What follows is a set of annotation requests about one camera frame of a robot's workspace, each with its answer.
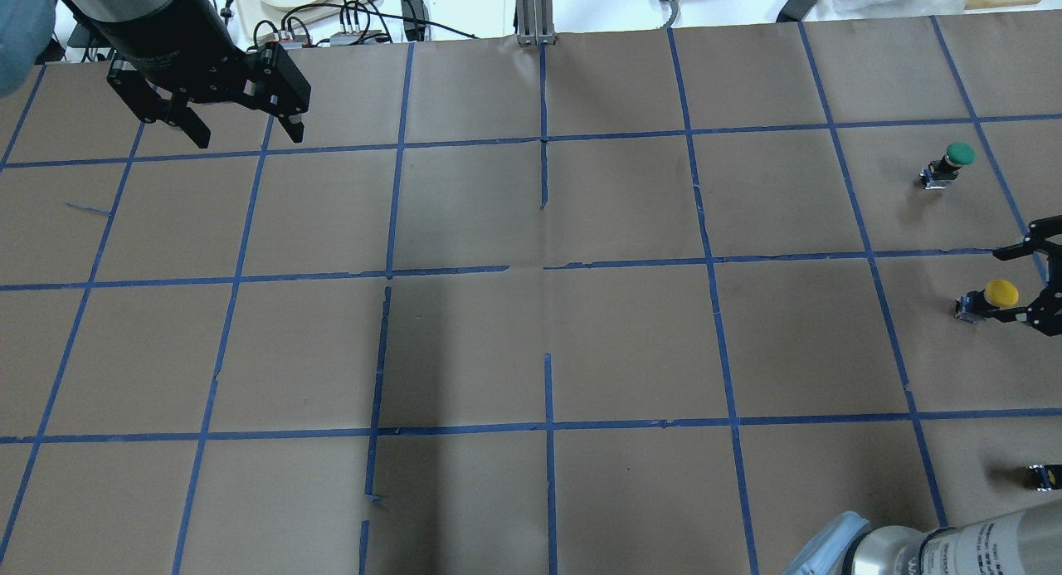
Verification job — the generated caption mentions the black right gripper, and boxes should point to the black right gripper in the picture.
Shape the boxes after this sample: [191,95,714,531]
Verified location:
[993,216,1062,336]

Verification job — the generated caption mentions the aluminium frame post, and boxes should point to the aluminium frame post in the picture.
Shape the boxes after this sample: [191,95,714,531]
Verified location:
[515,0,556,46]

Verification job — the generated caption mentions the black power adapter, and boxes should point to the black power adapter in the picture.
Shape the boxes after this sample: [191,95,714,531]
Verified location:
[775,0,820,23]

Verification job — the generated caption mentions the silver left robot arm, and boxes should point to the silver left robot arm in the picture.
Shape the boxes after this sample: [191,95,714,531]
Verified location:
[2,0,311,149]

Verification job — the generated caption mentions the yellow push button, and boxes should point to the yellow push button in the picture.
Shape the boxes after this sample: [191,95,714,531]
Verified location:
[955,280,1020,324]

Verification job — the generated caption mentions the green push button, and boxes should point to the green push button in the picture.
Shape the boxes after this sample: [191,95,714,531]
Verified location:
[919,143,977,190]

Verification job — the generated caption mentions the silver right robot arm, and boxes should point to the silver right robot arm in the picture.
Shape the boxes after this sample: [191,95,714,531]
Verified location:
[784,216,1061,574]

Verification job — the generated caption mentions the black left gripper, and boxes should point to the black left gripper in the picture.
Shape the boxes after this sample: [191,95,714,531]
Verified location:
[87,0,312,150]

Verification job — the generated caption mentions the red push button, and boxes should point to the red push button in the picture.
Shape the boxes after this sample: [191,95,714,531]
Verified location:
[1025,463,1062,492]

